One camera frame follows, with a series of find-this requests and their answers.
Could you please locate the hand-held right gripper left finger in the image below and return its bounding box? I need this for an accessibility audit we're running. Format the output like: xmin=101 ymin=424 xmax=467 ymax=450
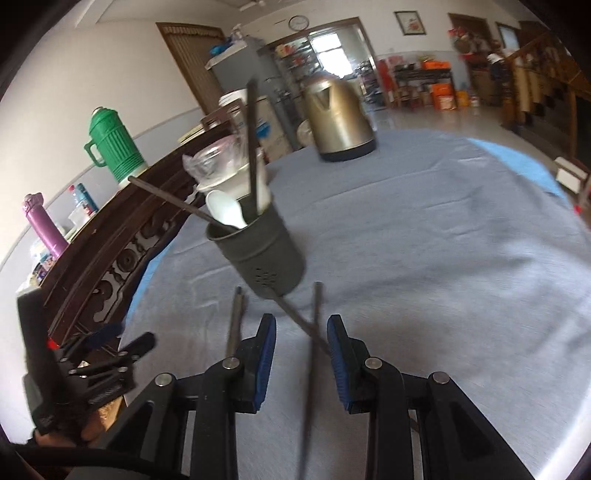
xmin=99 ymin=314 xmax=278 ymax=480

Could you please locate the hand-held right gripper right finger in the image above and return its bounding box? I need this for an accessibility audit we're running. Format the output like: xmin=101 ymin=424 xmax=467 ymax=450
xmin=327 ymin=314 xmax=536 ymax=480

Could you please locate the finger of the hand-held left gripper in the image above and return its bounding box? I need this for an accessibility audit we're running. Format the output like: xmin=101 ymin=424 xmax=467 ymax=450
xmin=54 ymin=323 xmax=124 ymax=360
xmin=69 ymin=331 xmax=156 ymax=379

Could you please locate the dark slender chopstick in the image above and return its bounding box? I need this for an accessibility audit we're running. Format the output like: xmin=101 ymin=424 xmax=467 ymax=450
xmin=225 ymin=286 xmax=245 ymax=358
xmin=271 ymin=295 xmax=333 ymax=358
xmin=298 ymin=281 xmax=324 ymax=480
xmin=246 ymin=79 xmax=260 ymax=217
xmin=128 ymin=175 xmax=227 ymax=228

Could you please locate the dark grey utensil holder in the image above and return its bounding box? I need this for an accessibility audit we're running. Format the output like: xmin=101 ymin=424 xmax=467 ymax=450
xmin=205 ymin=203 xmax=308 ymax=300

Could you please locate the white ceramic spoon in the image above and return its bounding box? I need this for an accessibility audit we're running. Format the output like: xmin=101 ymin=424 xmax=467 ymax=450
xmin=205 ymin=189 xmax=249 ymax=230

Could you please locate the person's left hand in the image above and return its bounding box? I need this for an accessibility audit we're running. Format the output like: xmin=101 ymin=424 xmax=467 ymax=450
xmin=34 ymin=399 xmax=122 ymax=449

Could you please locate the carved wooden sideboard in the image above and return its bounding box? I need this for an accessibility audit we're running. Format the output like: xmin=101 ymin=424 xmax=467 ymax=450
xmin=16 ymin=122 xmax=236 ymax=342

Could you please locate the purple drinking bottle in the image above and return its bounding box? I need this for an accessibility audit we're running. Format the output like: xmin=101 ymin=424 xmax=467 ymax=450
xmin=24 ymin=194 xmax=69 ymax=259

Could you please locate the grey tablecloth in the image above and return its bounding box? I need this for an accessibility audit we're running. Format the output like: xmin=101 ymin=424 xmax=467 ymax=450
xmin=117 ymin=128 xmax=583 ymax=480

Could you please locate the plastic water bottle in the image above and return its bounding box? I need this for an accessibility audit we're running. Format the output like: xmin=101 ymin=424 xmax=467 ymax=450
xmin=69 ymin=184 xmax=99 ymax=215

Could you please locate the white plastic basin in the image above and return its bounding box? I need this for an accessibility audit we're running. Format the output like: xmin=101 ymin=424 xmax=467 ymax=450
xmin=194 ymin=152 xmax=273 ymax=217

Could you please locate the green thermos jug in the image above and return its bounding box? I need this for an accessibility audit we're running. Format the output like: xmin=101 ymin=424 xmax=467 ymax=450
xmin=84 ymin=107 xmax=149 ymax=185

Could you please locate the white chest freezer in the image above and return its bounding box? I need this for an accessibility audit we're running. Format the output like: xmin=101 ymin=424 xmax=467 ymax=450
xmin=219 ymin=95 xmax=294 ymax=160

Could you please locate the dark wooden chair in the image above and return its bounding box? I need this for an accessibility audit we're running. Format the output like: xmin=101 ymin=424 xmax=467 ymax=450
xmin=201 ymin=104 xmax=245 ymax=134

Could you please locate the brass electric kettle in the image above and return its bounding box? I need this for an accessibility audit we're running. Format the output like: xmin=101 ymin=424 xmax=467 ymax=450
xmin=301 ymin=74 xmax=377 ymax=162

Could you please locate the white rice cooker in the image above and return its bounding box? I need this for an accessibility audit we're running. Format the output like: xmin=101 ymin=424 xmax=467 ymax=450
xmin=218 ymin=89 xmax=250 ymax=109

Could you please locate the blue cloth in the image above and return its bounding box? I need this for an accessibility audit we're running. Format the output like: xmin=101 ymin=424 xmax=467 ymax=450
xmin=121 ymin=136 xmax=573 ymax=337

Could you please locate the brown wooden door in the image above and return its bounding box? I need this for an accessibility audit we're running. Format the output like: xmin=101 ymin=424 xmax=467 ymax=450
xmin=156 ymin=22 xmax=227 ymax=116

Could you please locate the grey refrigerator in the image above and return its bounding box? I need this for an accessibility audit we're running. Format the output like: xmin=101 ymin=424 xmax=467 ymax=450
xmin=205 ymin=37 xmax=296 ymax=158

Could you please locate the large orange box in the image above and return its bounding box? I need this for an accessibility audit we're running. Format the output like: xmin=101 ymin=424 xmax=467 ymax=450
xmin=431 ymin=83 xmax=458 ymax=110

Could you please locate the white step stool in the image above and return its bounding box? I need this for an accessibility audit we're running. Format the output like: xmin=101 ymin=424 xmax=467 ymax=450
xmin=554 ymin=156 xmax=589 ymax=195

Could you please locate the dark wooden table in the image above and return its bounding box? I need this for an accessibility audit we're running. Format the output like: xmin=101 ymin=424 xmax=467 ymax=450
xmin=394 ymin=68 xmax=455 ymax=109

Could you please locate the wooden stair railing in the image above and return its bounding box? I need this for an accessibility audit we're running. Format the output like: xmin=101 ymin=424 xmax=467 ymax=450
xmin=501 ymin=32 xmax=591 ymax=139

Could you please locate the framed wall picture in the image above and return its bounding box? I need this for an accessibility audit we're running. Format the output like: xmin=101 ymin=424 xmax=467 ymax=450
xmin=394 ymin=10 xmax=423 ymax=37

